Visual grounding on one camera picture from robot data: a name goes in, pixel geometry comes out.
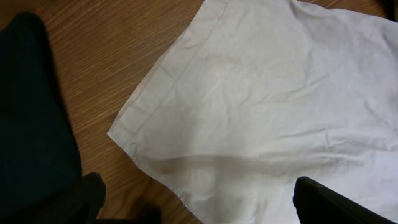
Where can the black t-shirt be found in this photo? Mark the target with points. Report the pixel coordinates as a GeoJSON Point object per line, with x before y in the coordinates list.
{"type": "Point", "coordinates": [39, 154]}

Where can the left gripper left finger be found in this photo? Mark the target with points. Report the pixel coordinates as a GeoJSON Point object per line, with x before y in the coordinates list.
{"type": "Point", "coordinates": [80, 203]}

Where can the beige khaki shorts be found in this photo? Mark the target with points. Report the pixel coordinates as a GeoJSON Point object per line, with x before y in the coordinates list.
{"type": "Point", "coordinates": [255, 94]}

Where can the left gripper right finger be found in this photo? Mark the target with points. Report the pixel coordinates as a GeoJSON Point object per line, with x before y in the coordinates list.
{"type": "Point", "coordinates": [316, 203]}

